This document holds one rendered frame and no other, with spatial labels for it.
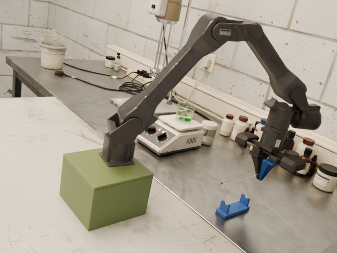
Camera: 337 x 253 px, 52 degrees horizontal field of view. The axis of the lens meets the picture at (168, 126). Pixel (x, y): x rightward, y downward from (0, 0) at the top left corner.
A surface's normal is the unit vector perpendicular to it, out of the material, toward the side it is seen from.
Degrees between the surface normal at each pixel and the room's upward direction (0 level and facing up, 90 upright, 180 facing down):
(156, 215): 0
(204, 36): 92
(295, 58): 90
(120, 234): 0
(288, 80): 73
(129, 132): 92
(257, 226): 0
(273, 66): 92
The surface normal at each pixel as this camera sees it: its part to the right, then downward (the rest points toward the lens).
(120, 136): 0.23, 0.41
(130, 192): 0.62, 0.39
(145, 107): 0.54, 0.00
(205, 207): 0.19, -0.92
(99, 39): -0.76, 0.08
